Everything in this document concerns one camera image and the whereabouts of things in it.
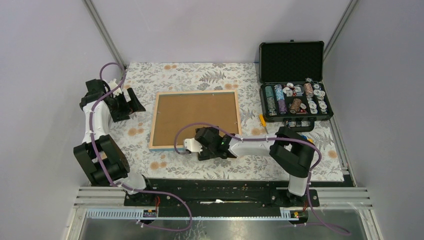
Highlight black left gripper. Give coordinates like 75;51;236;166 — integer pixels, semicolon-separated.
109;87;145;122

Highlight yellow handled screwdriver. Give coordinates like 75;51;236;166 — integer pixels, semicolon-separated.
259;114;269;134

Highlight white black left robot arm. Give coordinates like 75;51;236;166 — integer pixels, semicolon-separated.
73;79;146;187

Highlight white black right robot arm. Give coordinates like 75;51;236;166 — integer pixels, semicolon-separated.
184;127;318;206

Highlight green poker chip stack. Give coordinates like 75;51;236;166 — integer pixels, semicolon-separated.
265;85;277;116

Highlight blue poker chip stack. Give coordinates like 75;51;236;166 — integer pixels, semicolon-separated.
274;84;287;115

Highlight blue yellow toy car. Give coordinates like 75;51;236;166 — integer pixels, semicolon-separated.
302;135;314;144

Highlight black poker chip case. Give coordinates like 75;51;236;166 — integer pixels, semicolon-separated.
258;40;334;132

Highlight brown poker chip stack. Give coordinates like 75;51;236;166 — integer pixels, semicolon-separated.
303;82;314;98

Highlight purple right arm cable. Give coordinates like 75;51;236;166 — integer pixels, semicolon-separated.
173;123;352;237

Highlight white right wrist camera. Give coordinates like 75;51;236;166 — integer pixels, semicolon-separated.
183;138;203;153

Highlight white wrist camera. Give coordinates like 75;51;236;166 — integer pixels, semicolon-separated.
183;138;203;153
107;78;122;95

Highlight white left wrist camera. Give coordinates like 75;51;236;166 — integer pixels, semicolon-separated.
107;78;122;95

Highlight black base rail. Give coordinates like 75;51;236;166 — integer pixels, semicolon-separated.
124;178;320;217

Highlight white slotted cable duct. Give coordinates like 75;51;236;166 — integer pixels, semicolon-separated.
85;208;300;222

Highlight aluminium frame rails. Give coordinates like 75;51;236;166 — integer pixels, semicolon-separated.
74;186;373;210

